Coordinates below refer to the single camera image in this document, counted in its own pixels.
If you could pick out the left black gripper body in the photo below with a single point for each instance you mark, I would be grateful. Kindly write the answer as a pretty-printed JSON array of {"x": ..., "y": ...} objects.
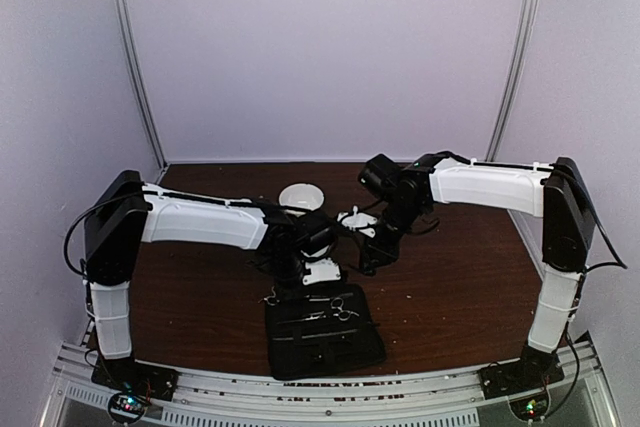
[{"x": 282, "y": 271}]

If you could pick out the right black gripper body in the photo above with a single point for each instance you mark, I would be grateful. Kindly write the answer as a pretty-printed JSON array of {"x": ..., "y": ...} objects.
[{"x": 390, "y": 250}]

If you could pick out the silver thinning scissors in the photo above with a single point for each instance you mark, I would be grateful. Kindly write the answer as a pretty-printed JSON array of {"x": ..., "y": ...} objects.
[{"x": 321, "y": 308}]

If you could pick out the black zippered tool case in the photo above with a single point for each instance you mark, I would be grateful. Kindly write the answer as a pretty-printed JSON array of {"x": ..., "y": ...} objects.
[{"x": 325, "y": 347}]

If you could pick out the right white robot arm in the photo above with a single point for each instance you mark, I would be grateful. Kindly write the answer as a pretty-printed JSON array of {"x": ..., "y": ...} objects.
[{"x": 467, "y": 279}]

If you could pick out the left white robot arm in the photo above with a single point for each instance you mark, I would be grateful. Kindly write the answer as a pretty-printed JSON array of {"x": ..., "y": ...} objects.
[{"x": 295, "y": 244}]

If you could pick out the round white bowl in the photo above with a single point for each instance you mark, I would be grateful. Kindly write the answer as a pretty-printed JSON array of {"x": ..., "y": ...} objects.
[{"x": 301, "y": 198}]

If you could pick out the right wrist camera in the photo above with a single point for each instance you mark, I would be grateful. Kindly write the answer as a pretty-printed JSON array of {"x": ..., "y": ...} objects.
[{"x": 356, "y": 221}]

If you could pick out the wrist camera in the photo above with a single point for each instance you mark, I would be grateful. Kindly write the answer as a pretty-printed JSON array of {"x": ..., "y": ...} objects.
[
  {"x": 356, "y": 221},
  {"x": 325, "y": 270}
]

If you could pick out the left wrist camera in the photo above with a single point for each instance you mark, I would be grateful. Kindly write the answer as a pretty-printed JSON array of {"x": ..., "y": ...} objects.
[{"x": 325, "y": 270}]

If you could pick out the aluminium front rail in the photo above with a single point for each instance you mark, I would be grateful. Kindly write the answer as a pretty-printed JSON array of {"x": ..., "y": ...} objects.
[{"x": 440, "y": 398}]

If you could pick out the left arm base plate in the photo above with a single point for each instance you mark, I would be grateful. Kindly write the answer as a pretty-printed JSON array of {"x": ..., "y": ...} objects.
[{"x": 156, "y": 383}]

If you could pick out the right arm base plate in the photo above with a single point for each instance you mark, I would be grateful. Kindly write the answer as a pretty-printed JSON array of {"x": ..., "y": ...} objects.
[{"x": 498, "y": 380}]

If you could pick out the right aluminium corner post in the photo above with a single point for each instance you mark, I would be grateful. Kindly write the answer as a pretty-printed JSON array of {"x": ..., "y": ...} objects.
[{"x": 524, "y": 30}]

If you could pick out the aluminium corner post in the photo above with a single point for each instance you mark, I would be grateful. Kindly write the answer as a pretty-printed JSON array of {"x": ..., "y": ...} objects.
[
  {"x": 137, "y": 82},
  {"x": 524, "y": 30}
]

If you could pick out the left aluminium corner post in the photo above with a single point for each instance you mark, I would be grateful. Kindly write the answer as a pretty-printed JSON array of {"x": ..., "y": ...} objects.
[{"x": 137, "y": 82}]

